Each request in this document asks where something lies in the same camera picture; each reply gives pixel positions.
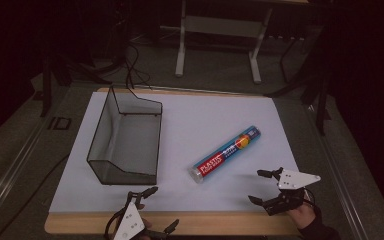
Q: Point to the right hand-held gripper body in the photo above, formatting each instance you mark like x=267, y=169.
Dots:
x=293, y=181

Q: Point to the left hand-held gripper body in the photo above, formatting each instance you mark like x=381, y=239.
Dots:
x=130, y=220

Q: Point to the blue plastic wrap roll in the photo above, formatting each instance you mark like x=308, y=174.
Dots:
x=225, y=155

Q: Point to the black mesh basket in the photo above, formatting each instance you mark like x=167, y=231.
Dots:
x=126, y=140

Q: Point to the person's left hand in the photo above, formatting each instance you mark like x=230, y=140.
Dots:
x=148, y=225

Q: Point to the person's right hand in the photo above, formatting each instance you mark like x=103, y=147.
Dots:
x=305, y=215

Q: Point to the black metal stand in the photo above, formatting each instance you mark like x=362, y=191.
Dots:
x=46, y=93
x=321, y=100

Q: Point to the white table sheet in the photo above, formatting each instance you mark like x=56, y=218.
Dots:
x=196, y=113

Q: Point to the metal floor rail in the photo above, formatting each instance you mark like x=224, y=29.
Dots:
x=10, y=176
x=340, y=180

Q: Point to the black floor bracket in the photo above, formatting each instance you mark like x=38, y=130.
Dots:
x=60, y=123

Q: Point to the white metal table frame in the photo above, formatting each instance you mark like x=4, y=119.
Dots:
x=220, y=26

